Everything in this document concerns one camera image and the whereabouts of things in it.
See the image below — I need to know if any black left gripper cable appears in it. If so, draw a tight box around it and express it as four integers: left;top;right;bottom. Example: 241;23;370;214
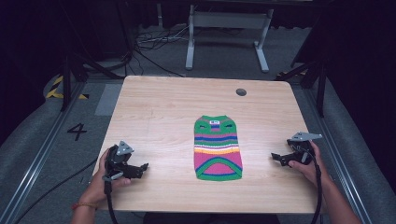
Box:
104;180;120;224

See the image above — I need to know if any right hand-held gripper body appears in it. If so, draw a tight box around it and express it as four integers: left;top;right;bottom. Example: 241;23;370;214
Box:
285;131;324;166

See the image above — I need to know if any metal floor rail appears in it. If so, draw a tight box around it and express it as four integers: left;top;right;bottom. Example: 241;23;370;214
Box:
302;86;374;224
0;81;87;224

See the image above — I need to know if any person's right hand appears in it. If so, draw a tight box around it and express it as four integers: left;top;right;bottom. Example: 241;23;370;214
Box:
287;140;327;189

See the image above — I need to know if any black metal stand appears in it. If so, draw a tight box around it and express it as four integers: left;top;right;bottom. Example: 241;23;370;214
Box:
59;0;126;112
275;58;329;119

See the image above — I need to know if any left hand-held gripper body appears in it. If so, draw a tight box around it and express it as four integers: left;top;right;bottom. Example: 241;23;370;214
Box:
104;140;142;183

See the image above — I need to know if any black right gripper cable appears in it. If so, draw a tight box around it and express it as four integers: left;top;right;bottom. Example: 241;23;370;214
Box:
306;146;323;224

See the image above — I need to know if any orange wrist bracelet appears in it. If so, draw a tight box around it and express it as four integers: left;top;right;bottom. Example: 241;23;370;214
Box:
71;202;99;211

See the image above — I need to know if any person's left hand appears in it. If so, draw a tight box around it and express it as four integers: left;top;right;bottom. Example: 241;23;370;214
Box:
78;147;133;205

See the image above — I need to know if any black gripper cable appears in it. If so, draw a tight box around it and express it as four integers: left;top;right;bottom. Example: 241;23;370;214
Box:
306;146;323;224
104;180;120;224

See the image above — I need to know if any white metal desk frame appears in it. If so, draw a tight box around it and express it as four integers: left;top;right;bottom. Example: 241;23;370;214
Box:
184;4;276;74

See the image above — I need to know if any yellow black hazard tape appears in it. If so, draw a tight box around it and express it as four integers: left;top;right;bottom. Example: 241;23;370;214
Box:
45;75;91;101

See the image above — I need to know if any black floor cable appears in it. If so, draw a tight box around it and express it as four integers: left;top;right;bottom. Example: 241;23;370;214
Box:
13;157;99;224

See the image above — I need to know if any bundle of floor cables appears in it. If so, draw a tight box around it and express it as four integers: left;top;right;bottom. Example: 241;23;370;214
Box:
134;23;191;52

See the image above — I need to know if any striped knitted pet sweater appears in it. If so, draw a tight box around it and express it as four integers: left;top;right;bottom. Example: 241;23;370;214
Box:
193;115;244;182

